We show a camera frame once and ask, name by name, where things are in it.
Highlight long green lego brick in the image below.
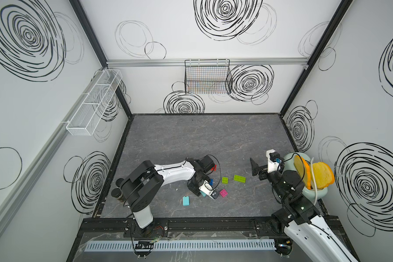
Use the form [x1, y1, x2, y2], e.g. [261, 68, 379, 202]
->
[233, 175, 246, 183]

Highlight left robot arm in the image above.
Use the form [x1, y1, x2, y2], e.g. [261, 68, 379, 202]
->
[118, 155, 219, 232]

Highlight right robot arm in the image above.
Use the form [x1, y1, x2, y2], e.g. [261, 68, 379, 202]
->
[250, 159, 357, 262]

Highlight pink lego brick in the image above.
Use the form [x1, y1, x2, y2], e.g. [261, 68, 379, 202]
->
[219, 189, 228, 198]

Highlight mint green toaster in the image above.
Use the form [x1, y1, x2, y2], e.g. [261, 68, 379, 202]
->
[284, 152, 328, 204]

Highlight orange toast slice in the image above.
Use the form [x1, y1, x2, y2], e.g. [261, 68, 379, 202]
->
[294, 156, 312, 190]

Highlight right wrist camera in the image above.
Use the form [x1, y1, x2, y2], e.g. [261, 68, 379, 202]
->
[266, 150, 284, 173]

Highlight white toaster cable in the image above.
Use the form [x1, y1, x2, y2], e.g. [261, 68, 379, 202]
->
[309, 157, 319, 207]

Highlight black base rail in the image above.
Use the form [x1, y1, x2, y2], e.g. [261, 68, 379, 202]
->
[78, 217, 286, 239]

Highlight white slotted cable duct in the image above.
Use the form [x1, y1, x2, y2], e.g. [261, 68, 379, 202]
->
[84, 239, 276, 252]

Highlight black wire basket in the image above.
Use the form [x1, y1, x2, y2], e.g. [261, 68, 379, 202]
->
[184, 59, 232, 95]

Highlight white wire shelf basket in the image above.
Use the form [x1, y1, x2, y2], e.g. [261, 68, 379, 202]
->
[66, 69, 122, 136]

